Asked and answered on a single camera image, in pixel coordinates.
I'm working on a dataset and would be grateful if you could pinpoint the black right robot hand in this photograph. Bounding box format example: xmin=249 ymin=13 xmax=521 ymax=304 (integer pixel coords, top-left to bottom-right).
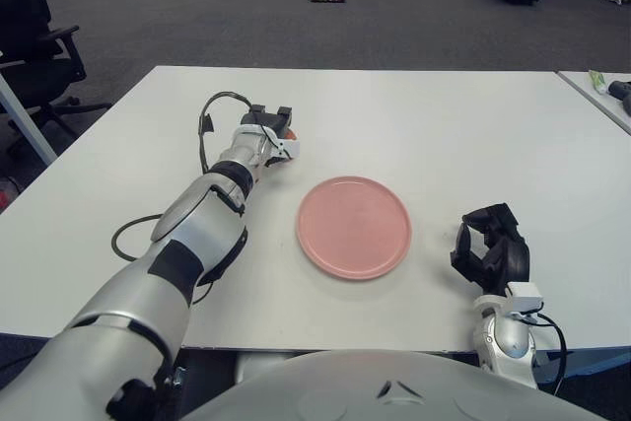
xmin=449 ymin=202 xmax=531 ymax=297

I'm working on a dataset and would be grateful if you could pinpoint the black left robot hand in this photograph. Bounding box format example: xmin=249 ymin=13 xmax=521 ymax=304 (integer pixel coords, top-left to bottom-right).
xmin=240 ymin=104 xmax=297 ymax=142

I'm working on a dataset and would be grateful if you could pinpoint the pink round plate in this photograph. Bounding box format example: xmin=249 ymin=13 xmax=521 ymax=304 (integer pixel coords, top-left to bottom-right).
xmin=296 ymin=175 xmax=414 ymax=282

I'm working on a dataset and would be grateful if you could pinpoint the green tube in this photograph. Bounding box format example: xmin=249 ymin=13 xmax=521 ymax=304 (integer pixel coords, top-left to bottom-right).
xmin=590 ymin=70 xmax=611 ymax=96

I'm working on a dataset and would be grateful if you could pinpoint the grey robot torso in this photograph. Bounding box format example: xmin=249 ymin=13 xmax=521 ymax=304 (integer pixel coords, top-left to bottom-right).
xmin=179 ymin=349 xmax=596 ymax=421

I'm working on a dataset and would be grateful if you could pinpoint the grey desk leg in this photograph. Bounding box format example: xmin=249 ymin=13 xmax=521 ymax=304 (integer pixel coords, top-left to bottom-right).
xmin=0 ymin=65 xmax=59 ymax=166

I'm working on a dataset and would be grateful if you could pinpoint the black office chair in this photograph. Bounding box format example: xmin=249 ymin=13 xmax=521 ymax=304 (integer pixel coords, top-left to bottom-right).
xmin=0 ymin=0 xmax=114 ymax=159

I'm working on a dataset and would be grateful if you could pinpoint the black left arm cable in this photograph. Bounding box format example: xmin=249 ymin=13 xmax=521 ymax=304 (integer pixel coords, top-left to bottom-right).
xmin=110 ymin=91 xmax=252 ymax=304

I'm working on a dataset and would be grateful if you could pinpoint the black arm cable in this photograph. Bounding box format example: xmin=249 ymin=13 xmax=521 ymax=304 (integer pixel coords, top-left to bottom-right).
xmin=110 ymin=91 xmax=252 ymax=304
xmin=517 ymin=312 xmax=568 ymax=392

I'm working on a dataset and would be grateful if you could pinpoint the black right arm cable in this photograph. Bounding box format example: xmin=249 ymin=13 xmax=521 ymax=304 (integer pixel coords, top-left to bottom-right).
xmin=517 ymin=312 xmax=568 ymax=392

